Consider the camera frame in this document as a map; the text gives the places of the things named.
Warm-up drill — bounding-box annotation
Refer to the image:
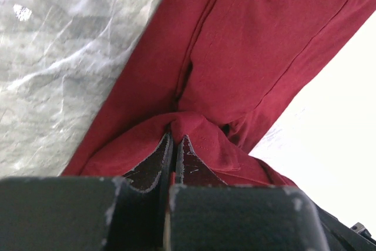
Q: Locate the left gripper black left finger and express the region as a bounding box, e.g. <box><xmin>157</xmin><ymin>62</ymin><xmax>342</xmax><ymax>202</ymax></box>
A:
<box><xmin>1</xmin><ymin>134</ymin><xmax>173</xmax><ymax>250</ymax></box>

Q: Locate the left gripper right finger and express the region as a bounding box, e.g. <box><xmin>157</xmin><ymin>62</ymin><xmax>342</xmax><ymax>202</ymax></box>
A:
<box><xmin>169</xmin><ymin>136</ymin><xmax>328</xmax><ymax>250</ymax></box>

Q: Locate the dark red t shirt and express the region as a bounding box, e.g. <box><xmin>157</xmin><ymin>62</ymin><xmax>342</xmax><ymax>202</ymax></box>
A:
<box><xmin>63</xmin><ymin>0</ymin><xmax>375</xmax><ymax>186</ymax></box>

